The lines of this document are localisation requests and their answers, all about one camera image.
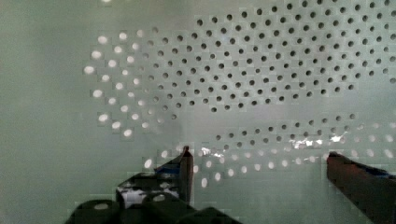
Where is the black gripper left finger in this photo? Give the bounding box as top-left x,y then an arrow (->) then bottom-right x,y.
116,146 -> 193,209

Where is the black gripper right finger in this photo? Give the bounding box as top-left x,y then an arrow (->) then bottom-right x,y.
326,152 -> 396,224

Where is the mint green oval strainer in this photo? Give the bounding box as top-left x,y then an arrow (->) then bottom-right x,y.
1,0 -> 395,224

